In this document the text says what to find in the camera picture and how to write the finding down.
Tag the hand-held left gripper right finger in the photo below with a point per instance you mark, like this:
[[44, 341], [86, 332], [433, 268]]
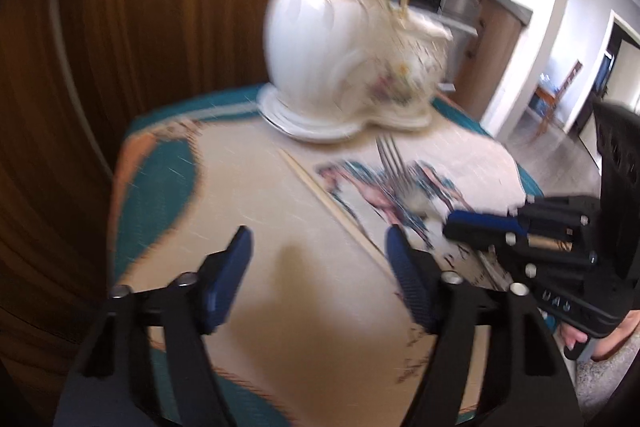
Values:
[[406, 269]]

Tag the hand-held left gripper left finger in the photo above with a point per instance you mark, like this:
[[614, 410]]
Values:
[[225, 279]]

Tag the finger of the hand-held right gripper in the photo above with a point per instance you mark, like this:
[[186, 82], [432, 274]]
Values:
[[550, 259], [480, 222]]

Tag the wooden chopstick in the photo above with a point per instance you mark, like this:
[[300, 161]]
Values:
[[545, 243], [325, 202]]

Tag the silver fork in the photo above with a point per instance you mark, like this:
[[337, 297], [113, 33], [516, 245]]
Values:
[[395, 162]]

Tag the white floral ceramic utensil holder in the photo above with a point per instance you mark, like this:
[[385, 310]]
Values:
[[340, 42]]

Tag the person's right hand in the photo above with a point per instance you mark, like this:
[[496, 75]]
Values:
[[620, 337]]

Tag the printed quilted mat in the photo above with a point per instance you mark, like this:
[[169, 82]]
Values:
[[280, 217]]

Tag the wooden chair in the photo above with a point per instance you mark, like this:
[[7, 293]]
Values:
[[562, 87]]

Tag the wooden cabinet side panel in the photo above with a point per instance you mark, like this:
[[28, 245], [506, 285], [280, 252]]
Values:
[[495, 52]]

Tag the white ceramic saucer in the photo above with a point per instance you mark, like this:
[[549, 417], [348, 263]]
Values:
[[310, 127]]

